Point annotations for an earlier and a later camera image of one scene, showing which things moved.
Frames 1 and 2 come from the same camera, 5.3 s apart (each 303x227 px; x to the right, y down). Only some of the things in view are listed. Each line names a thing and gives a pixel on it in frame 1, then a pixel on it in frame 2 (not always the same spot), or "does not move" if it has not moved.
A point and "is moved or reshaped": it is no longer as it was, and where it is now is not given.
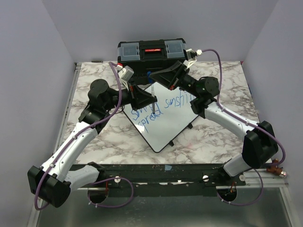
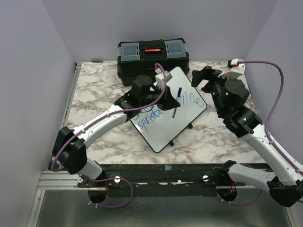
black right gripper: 170,77 to 199,75
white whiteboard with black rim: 160,122 does not move
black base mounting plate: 166,180 does not move
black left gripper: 139,98 to 168,101
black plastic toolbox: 145,56 does not move
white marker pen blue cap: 153,94 is moved or reshaped
